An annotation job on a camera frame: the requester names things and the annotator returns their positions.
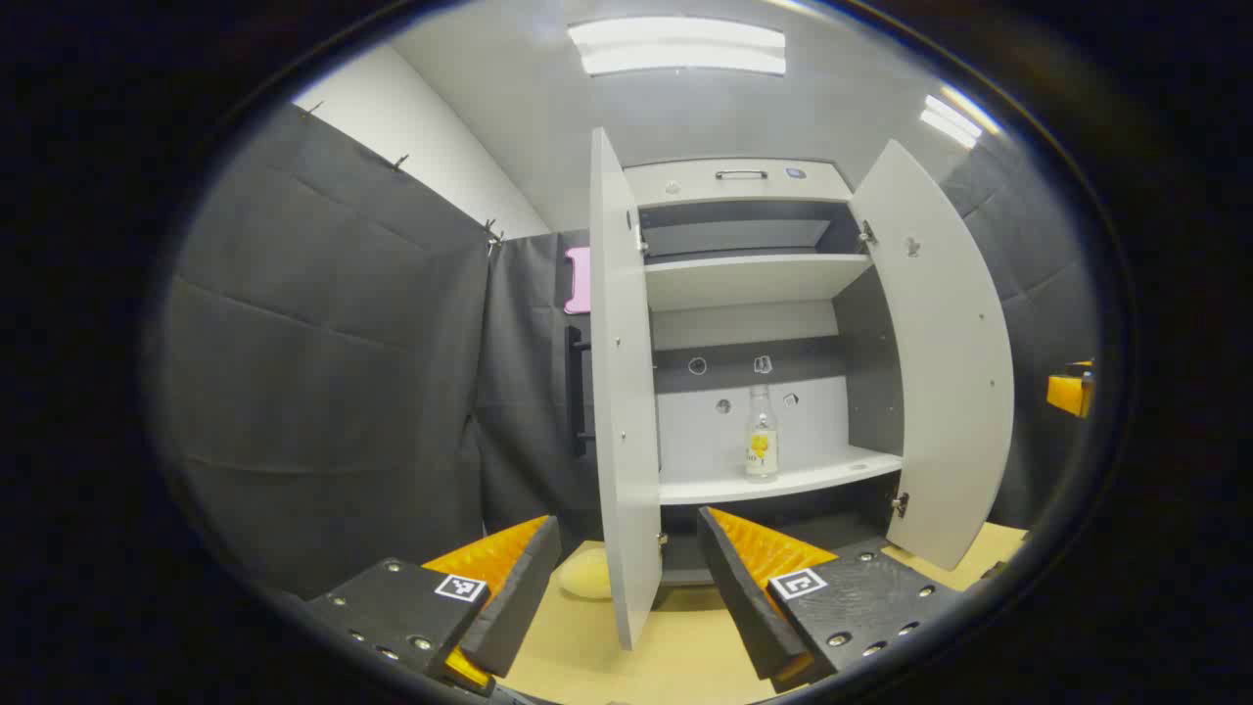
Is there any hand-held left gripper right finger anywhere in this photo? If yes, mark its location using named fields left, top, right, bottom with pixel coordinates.
left=696, top=506, right=965, bottom=694

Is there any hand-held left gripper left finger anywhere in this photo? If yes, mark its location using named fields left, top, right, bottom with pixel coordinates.
left=302, top=514, right=564, bottom=698

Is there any white cabinet door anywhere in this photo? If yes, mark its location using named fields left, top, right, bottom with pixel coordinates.
left=850, top=139, right=1016, bottom=572
left=566, top=127, right=664, bottom=651

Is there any clear bottle with yellow label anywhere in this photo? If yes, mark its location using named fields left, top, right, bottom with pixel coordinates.
left=745, top=384, right=780, bottom=483

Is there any white and grey cabinet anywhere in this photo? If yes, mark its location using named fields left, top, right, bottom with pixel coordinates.
left=623, top=157, right=906, bottom=588

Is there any pale yellow round bun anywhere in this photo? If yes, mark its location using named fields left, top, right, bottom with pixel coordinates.
left=558, top=547, right=614, bottom=601

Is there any black backdrop cloth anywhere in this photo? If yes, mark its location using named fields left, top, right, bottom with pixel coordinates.
left=162, top=103, right=603, bottom=600
left=940, top=137, right=1099, bottom=530

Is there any long ceiling light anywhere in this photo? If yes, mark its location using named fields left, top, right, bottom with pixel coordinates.
left=568, top=17, right=788, bottom=77
left=918, top=86, right=1001, bottom=150

